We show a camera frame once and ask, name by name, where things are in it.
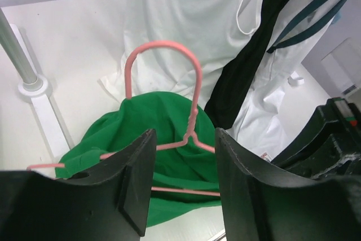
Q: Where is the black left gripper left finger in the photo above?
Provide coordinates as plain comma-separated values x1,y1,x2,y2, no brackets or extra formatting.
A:
1,129,157,240

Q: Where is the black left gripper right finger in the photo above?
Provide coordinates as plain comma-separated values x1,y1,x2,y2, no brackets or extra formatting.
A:
215,128,360,240

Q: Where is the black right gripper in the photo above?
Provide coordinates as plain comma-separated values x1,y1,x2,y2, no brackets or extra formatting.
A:
271,98,360,180

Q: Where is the green tank top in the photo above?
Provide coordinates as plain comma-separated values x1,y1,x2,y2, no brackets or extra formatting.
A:
55,91,221,227

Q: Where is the pink hanger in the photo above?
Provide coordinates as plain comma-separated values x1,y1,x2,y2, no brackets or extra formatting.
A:
26,41,220,197

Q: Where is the white navy-trimmed tank top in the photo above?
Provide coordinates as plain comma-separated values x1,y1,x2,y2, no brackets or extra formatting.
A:
227,0,347,161

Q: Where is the black tank top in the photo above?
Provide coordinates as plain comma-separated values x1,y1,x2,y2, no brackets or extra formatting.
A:
204,0,289,129

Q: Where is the white camisole top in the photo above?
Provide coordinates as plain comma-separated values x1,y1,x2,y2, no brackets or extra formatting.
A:
101,0,263,107

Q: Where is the white rack right foot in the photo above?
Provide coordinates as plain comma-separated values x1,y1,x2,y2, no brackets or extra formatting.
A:
288,72,305,87

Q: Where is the white rack foot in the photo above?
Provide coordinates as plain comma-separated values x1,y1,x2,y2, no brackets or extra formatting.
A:
288,72,305,87
10,24,69,159

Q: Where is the white rack left foot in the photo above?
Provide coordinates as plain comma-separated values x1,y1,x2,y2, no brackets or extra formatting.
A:
10,24,69,159

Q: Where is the metal clothes rack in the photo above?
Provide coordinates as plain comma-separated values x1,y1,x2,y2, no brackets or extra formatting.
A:
1,10,38,89

